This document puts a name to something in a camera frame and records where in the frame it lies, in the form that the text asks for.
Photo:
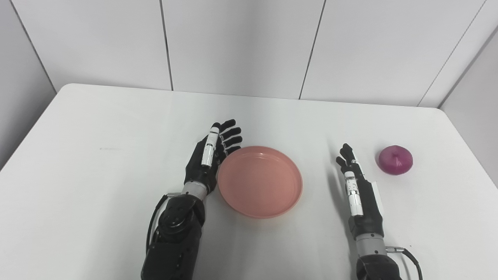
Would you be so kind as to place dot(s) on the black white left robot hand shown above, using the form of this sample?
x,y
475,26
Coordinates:
x,y
198,171

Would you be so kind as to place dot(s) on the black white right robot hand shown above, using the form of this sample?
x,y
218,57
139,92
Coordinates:
x,y
367,206

